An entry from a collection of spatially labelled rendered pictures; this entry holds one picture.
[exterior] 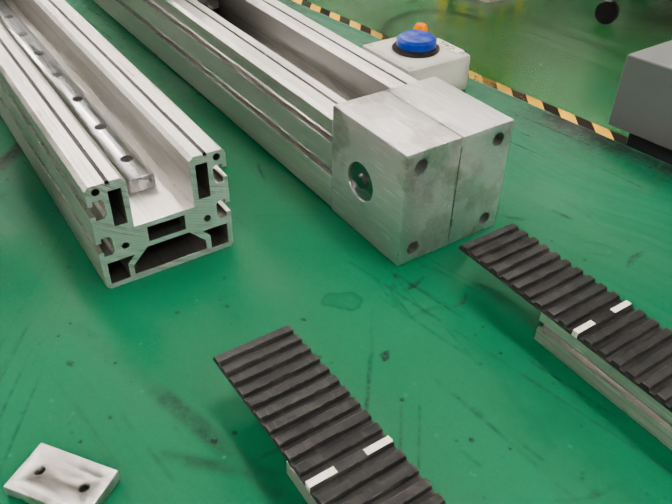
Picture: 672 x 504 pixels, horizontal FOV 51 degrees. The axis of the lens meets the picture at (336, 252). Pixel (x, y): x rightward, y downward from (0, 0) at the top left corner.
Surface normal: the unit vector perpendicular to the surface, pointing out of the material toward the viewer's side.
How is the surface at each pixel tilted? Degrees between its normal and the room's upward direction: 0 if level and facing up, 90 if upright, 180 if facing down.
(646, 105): 90
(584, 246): 0
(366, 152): 90
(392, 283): 0
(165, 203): 0
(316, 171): 90
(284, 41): 90
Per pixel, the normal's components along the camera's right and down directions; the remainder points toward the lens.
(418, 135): 0.02, -0.79
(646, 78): -0.76, 0.39
